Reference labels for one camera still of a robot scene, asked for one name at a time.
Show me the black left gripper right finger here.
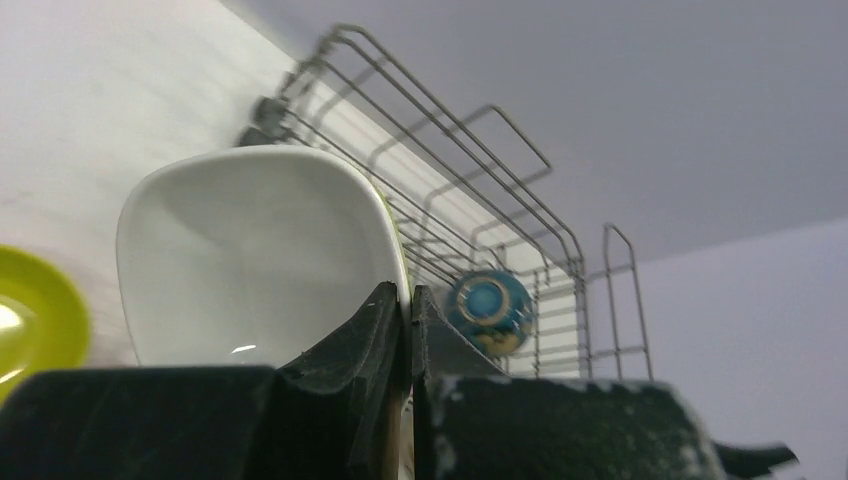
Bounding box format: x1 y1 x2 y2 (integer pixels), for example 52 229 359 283
411 286 798 479

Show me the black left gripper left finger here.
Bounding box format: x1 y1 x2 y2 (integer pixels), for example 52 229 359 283
1 282 408 479

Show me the white square bowl green outside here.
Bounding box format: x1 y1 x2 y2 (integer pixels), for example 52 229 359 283
116 145 412 367

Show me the blue patterned bowl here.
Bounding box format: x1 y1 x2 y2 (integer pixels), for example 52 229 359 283
442 270 537 358

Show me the lime green bowl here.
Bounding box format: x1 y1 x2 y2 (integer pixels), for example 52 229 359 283
1 244 91 400

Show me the grey wire dish rack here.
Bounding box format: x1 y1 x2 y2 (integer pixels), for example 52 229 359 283
237 23 655 379

